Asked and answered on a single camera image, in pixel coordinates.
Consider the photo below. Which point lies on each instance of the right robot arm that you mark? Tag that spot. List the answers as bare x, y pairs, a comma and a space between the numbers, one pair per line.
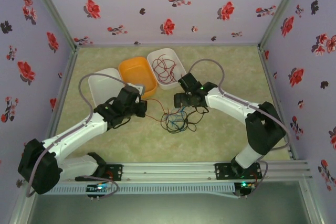
231, 106

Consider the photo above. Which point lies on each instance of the orange plastic bin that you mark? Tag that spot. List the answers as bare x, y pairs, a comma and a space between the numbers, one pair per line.
136, 74

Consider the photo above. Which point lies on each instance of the aluminium corner post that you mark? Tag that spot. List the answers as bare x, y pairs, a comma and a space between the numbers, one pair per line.
52, 11
282, 9

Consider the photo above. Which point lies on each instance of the white plastic bin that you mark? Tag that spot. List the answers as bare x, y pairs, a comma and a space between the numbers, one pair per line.
105, 87
168, 58

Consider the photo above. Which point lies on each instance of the aluminium table side rail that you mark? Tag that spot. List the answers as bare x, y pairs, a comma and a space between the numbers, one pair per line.
71, 62
265, 64

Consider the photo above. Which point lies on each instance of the aluminium table back rail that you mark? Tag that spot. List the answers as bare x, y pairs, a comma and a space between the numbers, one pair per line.
210, 44

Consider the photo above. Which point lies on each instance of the aluminium lower frame bar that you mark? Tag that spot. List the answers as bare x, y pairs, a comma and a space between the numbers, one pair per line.
311, 203
19, 208

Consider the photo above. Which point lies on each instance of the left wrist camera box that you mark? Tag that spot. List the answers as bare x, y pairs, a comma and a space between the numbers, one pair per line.
136, 89

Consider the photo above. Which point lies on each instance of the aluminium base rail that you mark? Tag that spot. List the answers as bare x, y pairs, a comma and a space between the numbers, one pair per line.
170, 171

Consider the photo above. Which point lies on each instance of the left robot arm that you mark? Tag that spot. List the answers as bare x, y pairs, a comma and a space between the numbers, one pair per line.
73, 136

